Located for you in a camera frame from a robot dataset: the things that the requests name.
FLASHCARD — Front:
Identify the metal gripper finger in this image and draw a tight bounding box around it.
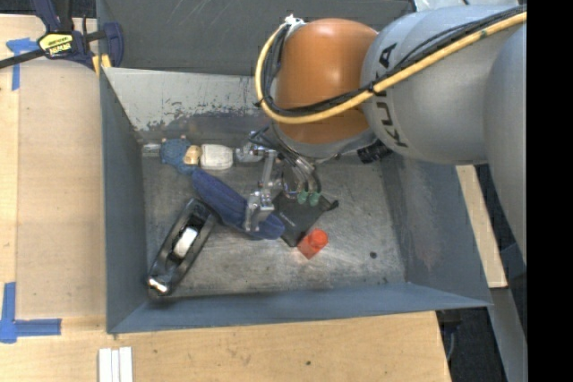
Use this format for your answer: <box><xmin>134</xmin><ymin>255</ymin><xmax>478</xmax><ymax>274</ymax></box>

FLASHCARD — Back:
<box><xmin>244</xmin><ymin>191</ymin><xmax>261</xmax><ymax>233</ymax></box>
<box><xmin>260</xmin><ymin>191</ymin><xmax>276</xmax><ymax>222</ymax></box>

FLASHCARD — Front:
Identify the black flat square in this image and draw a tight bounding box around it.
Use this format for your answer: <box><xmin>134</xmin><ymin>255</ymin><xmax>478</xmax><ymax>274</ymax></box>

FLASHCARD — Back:
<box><xmin>270</xmin><ymin>190</ymin><xmax>340</xmax><ymax>248</ymax></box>

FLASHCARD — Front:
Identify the dark blue oblong brush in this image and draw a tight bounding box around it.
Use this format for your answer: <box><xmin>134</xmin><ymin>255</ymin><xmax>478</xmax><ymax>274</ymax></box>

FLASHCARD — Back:
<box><xmin>191</xmin><ymin>168</ymin><xmax>287</xmax><ymax>242</ymax></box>

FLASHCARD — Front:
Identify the white and tan toy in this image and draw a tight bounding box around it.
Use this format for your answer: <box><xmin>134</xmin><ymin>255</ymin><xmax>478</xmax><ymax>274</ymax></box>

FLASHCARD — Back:
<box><xmin>183</xmin><ymin>143</ymin><xmax>235</xmax><ymax>172</ymax></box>

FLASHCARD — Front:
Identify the red small block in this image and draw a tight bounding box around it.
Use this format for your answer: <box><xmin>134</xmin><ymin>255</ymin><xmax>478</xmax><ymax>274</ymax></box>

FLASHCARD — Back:
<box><xmin>297</xmin><ymin>228</ymin><xmax>329</xmax><ymax>259</ymax></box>

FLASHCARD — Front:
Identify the grey metal bin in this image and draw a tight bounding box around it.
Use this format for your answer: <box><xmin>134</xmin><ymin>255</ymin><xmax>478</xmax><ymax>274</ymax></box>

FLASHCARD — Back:
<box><xmin>94</xmin><ymin>0</ymin><xmax>493</xmax><ymax>335</ymax></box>

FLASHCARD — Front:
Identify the black tape dispenser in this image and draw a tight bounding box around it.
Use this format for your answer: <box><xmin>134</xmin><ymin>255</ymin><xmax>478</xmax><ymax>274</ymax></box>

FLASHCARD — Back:
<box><xmin>147</xmin><ymin>197</ymin><xmax>218</xmax><ymax>299</ymax></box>

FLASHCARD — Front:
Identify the blue round toy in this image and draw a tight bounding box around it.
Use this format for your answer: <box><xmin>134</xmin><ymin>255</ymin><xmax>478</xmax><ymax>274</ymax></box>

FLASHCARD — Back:
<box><xmin>159</xmin><ymin>138</ymin><xmax>201</xmax><ymax>175</ymax></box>

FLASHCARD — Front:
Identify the black cylinder on white bracket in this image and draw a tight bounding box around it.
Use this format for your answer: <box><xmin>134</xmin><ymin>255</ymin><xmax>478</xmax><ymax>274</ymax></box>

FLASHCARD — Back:
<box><xmin>331</xmin><ymin>142</ymin><xmax>395</xmax><ymax>165</ymax></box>

